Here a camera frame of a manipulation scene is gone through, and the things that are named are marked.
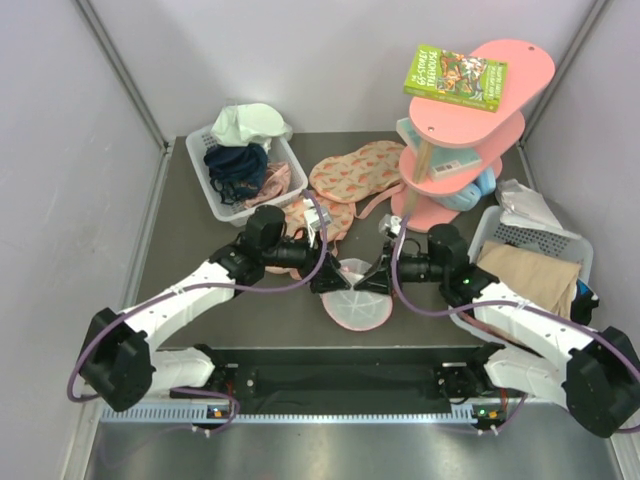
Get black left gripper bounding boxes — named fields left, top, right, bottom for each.
left=262, top=226, right=350, bottom=294

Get green treehouse book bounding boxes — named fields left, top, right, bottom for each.
left=403, top=45, right=508, bottom=112

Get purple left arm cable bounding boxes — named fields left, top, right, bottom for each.
left=67, top=189, right=331, bottom=431

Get peach patterned eye mask upper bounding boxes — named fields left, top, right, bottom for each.
left=309, top=140, right=404, bottom=204

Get beige folded garment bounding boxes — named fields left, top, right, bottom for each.
left=476, top=240, right=581, bottom=319

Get peach patterned eye mask lower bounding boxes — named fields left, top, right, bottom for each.
left=284, top=190, right=354, bottom=255

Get white plastic basket right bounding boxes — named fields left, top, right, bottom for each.
left=450, top=206, right=598, bottom=348

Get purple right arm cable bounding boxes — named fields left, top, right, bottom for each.
left=392, top=212, right=640, bottom=436

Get white plastic basket left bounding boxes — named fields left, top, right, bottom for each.
left=186, top=125, right=309, bottom=227

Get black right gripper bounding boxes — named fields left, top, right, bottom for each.
left=355, top=239, right=448, bottom=299

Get light blue book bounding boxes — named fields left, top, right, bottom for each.
left=396, top=117, right=482, bottom=181

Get pink lace garment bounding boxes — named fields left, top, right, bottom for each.
left=244, top=162, right=291, bottom=208

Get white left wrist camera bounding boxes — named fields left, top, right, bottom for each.
left=303, top=206, right=332, bottom=245

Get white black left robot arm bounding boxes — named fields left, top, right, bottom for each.
left=76, top=204, right=349, bottom=412

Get grey slotted cable duct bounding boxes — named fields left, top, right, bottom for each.
left=100, top=403, right=505, bottom=426

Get light blue headphones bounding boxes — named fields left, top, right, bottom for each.
left=432, top=167, right=496, bottom=212

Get navy lace garment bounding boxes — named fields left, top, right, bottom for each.
left=203, top=143, right=268, bottom=205

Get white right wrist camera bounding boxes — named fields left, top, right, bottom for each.
left=378, top=214, right=405, bottom=244

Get pink three-tier wooden shelf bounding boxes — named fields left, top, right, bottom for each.
left=392, top=39, right=555, bottom=232

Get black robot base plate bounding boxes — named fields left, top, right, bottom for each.
left=170, top=345, right=520, bottom=416

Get white mesh pink-trim laundry bag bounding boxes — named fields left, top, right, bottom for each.
left=320, top=288, right=393, bottom=332

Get white plastic basket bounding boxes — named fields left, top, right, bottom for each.
left=450, top=206, right=598, bottom=348
left=186, top=125, right=309, bottom=227

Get peach patterned eye mask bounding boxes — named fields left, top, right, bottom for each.
left=309, top=140, right=404, bottom=204
left=284, top=190, right=354, bottom=255

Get black blue garment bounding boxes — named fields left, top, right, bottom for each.
left=570, top=278, right=600, bottom=326

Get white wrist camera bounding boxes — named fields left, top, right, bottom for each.
left=303, top=206, right=332, bottom=245
left=378, top=214, right=405, bottom=244

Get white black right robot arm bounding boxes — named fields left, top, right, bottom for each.
left=355, top=216, right=639, bottom=438

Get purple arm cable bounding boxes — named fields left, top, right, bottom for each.
left=392, top=212, right=640, bottom=436
left=67, top=189, right=331, bottom=431

